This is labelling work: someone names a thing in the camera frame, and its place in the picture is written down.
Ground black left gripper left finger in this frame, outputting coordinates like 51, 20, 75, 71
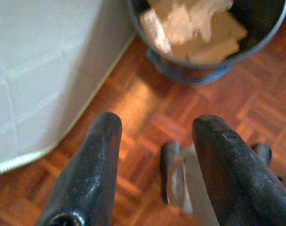
36, 112, 123, 226

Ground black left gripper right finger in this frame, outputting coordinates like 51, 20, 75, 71
191, 114, 286, 226

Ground brown cardboard scraps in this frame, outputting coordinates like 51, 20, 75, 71
154, 0, 248, 64

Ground black round trash bin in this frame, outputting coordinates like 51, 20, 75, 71
126, 0, 286, 85

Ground white quilted mattress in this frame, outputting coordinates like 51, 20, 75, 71
0, 0, 136, 178

